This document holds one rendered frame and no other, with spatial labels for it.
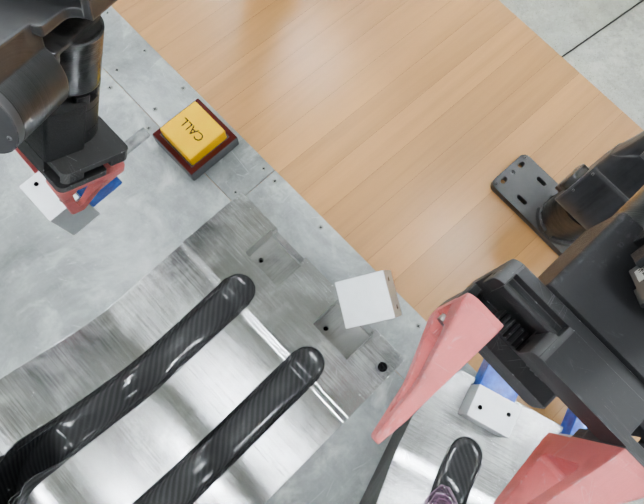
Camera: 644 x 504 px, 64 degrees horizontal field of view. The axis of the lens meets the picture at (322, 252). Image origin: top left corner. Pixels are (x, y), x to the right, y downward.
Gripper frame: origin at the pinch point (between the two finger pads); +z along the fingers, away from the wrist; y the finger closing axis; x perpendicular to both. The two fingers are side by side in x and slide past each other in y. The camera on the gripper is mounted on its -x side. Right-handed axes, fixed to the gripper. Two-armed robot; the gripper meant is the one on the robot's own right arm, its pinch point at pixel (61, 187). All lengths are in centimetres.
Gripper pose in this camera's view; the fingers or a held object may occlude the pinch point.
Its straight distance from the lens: 58.4
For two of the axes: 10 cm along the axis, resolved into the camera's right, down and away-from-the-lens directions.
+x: 6.1, -4.7, 6.4
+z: -3.8, 5.3, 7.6
